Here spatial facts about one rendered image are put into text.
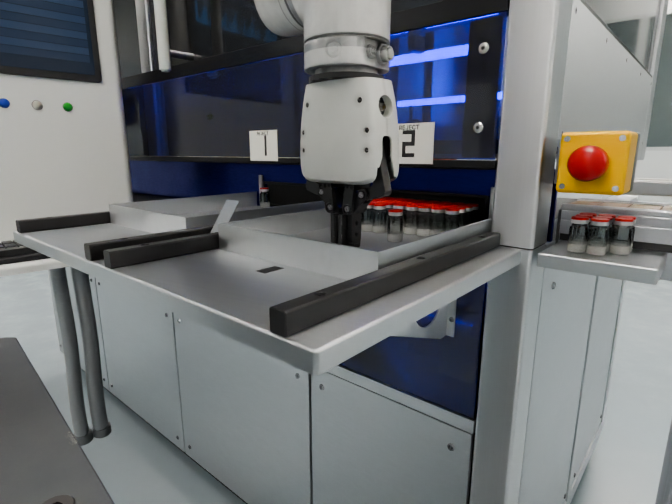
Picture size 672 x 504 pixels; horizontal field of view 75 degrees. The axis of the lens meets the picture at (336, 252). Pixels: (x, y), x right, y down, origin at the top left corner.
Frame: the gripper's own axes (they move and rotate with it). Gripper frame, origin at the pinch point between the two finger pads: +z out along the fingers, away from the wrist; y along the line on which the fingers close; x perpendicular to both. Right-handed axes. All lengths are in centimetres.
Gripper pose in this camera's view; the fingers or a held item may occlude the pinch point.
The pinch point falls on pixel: (345, 231)
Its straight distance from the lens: 46.9
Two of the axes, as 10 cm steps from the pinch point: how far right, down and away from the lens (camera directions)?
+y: -7.6, -1.5, 6.4
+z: 0.0, 9.7, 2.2
